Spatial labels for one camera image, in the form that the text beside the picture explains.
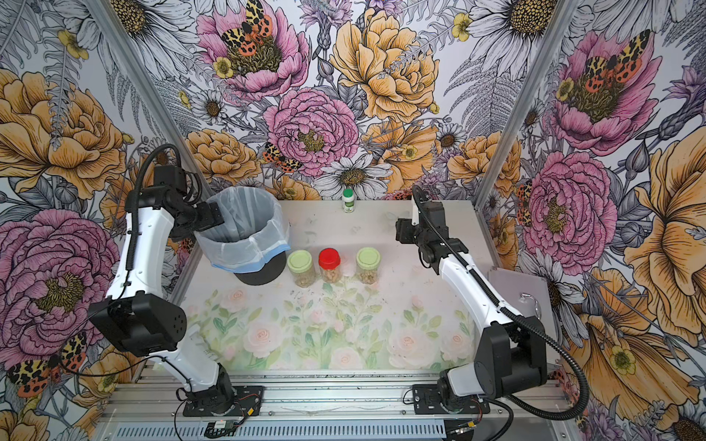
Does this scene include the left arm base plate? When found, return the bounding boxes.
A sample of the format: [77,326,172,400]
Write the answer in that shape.
[183,386,265,418]

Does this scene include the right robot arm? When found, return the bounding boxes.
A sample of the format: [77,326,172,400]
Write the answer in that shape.
[395,200,548,409]

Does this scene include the green-lid peanut jar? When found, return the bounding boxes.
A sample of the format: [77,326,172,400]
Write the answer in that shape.
[356,247,382,285]
[287,250,316,288]

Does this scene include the silver first aid case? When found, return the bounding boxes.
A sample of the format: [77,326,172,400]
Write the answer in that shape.
[488,268,557,339]

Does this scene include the red-lid peanut jar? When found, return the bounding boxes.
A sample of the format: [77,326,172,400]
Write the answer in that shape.
[318,248,342,284]

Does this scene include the small green-cap white bottle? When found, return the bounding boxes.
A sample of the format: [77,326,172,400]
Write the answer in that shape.
[341,189,356,213]

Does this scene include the aluminium front rail frame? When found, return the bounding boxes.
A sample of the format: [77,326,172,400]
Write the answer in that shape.
[93,370,579,440]

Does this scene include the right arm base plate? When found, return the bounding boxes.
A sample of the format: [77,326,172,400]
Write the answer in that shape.
[411,384,490,416]

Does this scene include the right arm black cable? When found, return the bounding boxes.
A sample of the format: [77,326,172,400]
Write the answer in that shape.
[411,184,590,423]

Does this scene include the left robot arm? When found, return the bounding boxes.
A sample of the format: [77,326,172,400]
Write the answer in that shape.
[88,165,236,416]

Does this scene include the black trash bin with liner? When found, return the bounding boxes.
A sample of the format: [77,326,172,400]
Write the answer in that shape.
[195,187,290,286]

